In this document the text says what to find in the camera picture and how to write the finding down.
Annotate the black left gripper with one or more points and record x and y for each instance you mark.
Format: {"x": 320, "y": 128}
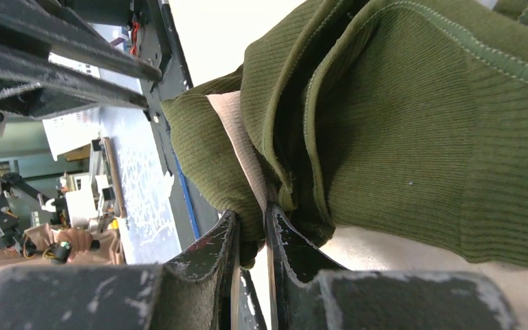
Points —
{"x": 28, "y": 18}

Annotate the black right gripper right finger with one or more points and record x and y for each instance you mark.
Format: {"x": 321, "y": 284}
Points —
{"x": 309, "y": 290}

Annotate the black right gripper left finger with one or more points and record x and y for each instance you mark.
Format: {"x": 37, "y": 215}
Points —
{"x": 197, "y": 289}

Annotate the dark green underwear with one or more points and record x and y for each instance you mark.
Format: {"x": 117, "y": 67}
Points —
{"x": 403, "y": 117}

